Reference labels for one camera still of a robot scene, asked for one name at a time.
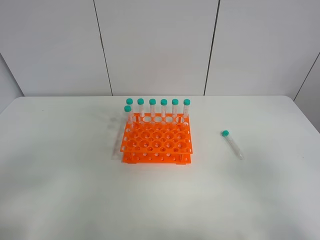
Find test tube with green cap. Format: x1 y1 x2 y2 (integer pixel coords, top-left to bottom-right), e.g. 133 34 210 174
221 130 245 160

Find rack tube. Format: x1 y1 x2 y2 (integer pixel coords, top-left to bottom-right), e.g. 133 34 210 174
160 98 168 118
171 98 179 123
149 98 156 124
124 105 133 126
183 98 191 121
126 98 134 116
137 98 145 124

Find orange test tube rack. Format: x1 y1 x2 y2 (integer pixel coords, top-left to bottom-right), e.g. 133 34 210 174
120 112 193 165

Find rack tube front left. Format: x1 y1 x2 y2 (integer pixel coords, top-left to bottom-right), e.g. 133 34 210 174
124 105 133 126

